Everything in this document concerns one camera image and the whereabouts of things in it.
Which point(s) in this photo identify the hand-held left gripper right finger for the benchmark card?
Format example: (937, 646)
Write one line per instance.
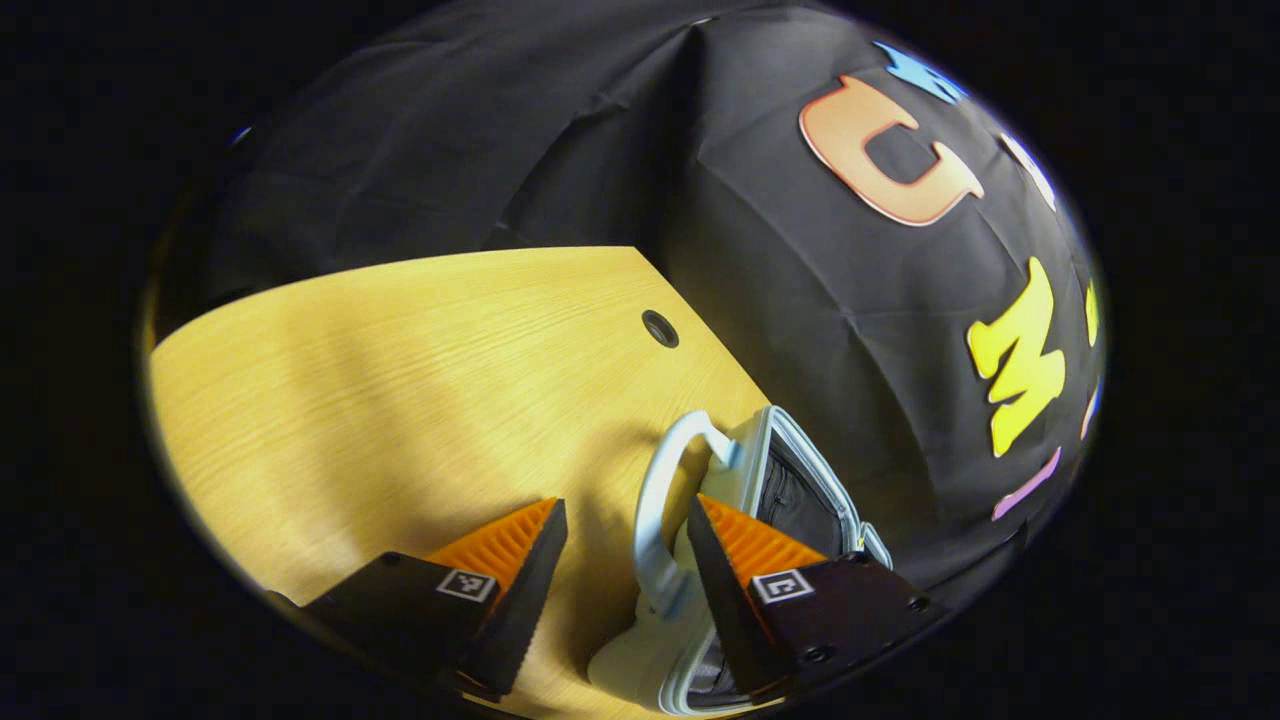
(725, 610)

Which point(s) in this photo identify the light blue suitcase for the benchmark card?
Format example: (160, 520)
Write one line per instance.
(645, 670)

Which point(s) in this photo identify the black table grommet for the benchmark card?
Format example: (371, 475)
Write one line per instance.
(660, 328)

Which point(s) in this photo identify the black backdrop cloth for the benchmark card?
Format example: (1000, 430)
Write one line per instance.
(750, 300)

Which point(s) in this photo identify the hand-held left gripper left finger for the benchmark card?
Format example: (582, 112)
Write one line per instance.
(525, 600)

